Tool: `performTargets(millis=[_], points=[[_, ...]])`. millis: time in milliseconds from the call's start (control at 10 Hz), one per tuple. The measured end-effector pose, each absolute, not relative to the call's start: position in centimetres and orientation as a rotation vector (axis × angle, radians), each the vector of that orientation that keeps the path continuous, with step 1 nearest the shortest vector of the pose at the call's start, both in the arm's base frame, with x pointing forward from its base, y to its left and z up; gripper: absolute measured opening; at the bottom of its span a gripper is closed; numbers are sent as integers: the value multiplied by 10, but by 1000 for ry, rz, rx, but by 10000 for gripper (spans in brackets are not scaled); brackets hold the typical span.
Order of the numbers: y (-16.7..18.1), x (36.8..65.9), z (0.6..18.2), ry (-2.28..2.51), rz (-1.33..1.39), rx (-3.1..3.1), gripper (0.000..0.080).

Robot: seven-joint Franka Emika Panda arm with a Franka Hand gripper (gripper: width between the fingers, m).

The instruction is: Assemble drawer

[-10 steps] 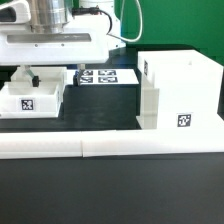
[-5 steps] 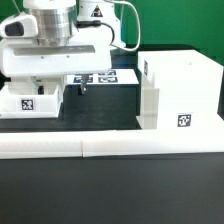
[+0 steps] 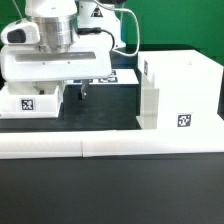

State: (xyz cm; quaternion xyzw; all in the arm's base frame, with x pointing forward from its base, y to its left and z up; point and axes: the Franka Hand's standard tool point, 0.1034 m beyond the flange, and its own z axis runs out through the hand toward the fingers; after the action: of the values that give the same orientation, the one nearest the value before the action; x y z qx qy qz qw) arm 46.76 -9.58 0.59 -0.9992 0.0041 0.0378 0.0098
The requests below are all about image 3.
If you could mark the marker tag sheet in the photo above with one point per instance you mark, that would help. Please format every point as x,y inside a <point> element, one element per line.
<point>117,77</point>

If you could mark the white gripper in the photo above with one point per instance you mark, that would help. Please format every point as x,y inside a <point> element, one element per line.
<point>25,63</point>

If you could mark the white front drawer tray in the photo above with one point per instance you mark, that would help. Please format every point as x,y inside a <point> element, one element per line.
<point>19,100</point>

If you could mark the white drawer cabinet box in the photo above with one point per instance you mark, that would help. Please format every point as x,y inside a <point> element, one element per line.
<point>179,89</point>

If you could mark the white front rail right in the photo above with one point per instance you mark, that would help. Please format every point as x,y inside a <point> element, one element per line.
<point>148,142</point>

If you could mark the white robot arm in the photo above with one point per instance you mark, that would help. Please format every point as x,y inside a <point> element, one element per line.
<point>56,41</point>

